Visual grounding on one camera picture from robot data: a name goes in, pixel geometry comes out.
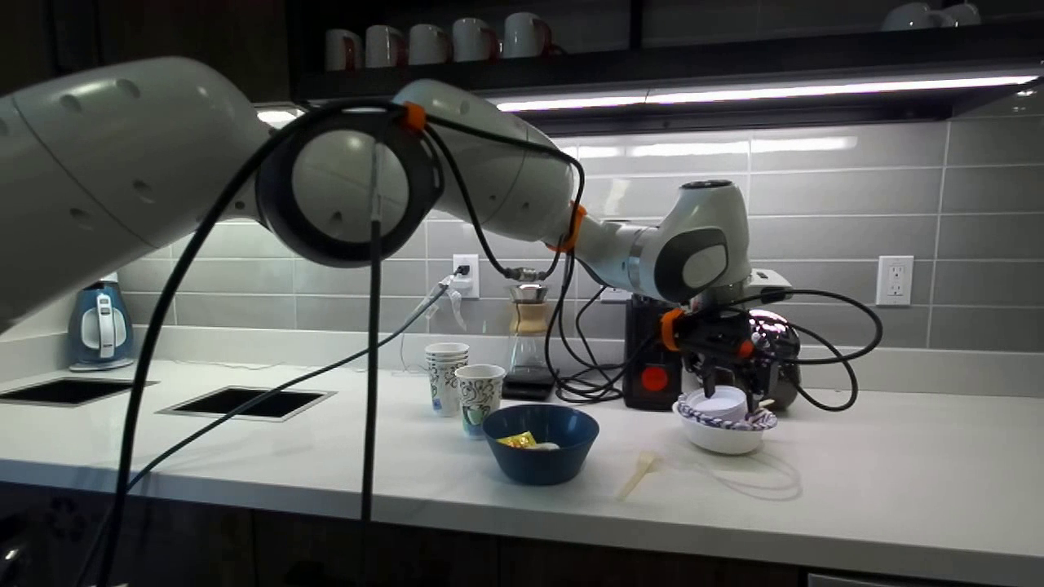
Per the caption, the blue bowl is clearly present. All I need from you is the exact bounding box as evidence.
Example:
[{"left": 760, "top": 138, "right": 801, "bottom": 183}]
[{"left": 479, "top": 401, "right": 605, "bottom": 490}]

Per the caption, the glass pour-over carafe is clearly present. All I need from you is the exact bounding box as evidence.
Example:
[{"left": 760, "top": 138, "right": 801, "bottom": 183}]
[{"left": 507, "top": 275, "right": 559, "bottom": 379}]

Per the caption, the white wall outlet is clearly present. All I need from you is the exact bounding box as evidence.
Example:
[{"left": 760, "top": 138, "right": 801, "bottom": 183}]
[
  {"left": 451, "top": 250, "right": 482, "bottom": 301},
  {"left": 875, "top": 250, "right": 918, "bottom": 311}
]

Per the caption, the thin black hanging cable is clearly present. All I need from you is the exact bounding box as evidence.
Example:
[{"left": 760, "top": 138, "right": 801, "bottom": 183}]
[{"left": 359, "top": 140, "right": 384, "bottom": 526}]

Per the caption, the blue white electric kettle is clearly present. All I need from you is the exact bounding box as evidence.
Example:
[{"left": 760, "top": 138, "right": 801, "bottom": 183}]
[{"left": 67, "top": 275, "right": 137, "bottom": 375}]

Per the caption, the dark green power cable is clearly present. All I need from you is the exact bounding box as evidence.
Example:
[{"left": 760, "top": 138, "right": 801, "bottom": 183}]
[{"left": 125, "top": 278, "right": 451, "bottom": 492}]

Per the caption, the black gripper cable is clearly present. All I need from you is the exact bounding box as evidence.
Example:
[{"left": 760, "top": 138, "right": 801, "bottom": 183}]
[{"left": 757, "top": 284, "right": 888, "bottom": 416}]

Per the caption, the small patterned bowl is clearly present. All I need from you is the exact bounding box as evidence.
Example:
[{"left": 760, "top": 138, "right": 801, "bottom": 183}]
[{"left": 673, "top": 389, "right": 784, "bottom": 459}]

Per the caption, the pale yellow food piece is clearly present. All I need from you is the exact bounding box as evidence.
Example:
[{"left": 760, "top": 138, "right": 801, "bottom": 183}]
[{"left": 497, "top": 428, "right": 565, "bottom": 453}]

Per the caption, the white dish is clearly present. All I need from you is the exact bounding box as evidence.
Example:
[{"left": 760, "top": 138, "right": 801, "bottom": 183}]
[
  {"left": 942, "top": 0, "right": 986, "bottom": 28},
  {"left": 878, "top": 0, "right": 949, "bottom": 32}
]

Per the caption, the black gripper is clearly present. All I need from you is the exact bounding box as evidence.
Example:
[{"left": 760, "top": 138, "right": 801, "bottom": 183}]
[{"left": 677, "top": 304, "right": 763, "bottom": 401}]

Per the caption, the white mug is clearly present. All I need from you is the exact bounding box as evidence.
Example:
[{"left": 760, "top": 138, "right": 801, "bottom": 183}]
[
  {"left": 323, "top": 25, "right": 365, "bottom": 75},
  {"left": 499, "top": 11, "right": 554, "bottom": 62},
  {"left": 406, "top": 21, "right": 451, "bottom": 67},
  {"left": 451, "top": 12, "right": 499, "bottom": 66},
  {"left": 362, "top": 23, "right": 408, "bottom": 73}
]

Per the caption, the black coffee scale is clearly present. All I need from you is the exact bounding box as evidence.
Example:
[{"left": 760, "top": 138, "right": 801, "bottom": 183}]
[{"left": 499, "top": 362, "right": 560, "bottom": 404}]

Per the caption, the patterned paper cup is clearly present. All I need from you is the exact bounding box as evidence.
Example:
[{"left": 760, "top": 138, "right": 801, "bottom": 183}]
[
  {"left": 455, "top": 362, "right": 510, "bottom": 437},
  {"left": 423, "top": 340, "right": 472, "bottom": 416}
]

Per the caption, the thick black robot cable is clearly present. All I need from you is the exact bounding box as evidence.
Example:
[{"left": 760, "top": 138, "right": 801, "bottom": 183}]
[{"left": 74, "top": 95, "right": 590, "bottom": 587}]

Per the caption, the under-cabinet light strip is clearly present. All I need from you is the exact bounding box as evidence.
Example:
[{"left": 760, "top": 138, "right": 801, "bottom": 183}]
[{"left": 254, "top": 67, "right": 1040, "bottom": 130}]

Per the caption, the pale plastic spoon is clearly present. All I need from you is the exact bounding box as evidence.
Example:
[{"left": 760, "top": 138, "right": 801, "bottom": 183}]
[{"left": 617, "top": 449, "right": 663, "bottom": 504}]

